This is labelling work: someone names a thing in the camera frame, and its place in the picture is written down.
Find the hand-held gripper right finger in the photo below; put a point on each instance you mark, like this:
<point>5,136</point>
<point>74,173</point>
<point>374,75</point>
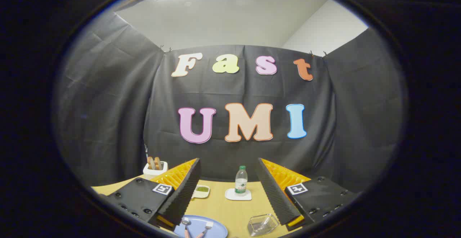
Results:
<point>275,194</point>

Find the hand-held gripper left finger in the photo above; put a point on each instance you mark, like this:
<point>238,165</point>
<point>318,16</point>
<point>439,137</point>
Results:
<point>183,194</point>

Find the divided white snack tray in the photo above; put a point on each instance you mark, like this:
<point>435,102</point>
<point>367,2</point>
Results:
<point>200,194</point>

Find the cream toaster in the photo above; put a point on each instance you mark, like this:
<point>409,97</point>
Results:
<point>153,173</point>

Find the clear water bottle green cap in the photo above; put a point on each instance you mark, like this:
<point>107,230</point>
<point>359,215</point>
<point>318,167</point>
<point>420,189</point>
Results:
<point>241,180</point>

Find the toasted bread slice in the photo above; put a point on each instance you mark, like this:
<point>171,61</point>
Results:
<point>150,163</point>
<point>157,163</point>

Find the white square coaster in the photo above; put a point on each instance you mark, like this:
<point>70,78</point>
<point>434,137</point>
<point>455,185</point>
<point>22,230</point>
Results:
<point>230,196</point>

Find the blue round plate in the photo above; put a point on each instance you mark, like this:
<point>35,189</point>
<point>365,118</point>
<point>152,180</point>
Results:
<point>219,230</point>

